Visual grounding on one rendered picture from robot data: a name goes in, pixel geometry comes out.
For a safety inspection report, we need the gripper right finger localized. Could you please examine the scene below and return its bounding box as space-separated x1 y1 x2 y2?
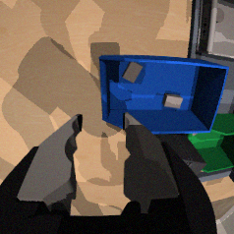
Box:
123 112 217 234

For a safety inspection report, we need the blue bin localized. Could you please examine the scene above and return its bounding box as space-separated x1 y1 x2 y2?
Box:
98 55 229 134

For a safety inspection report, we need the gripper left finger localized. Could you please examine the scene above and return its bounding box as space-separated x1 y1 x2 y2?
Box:
0 114 83 234

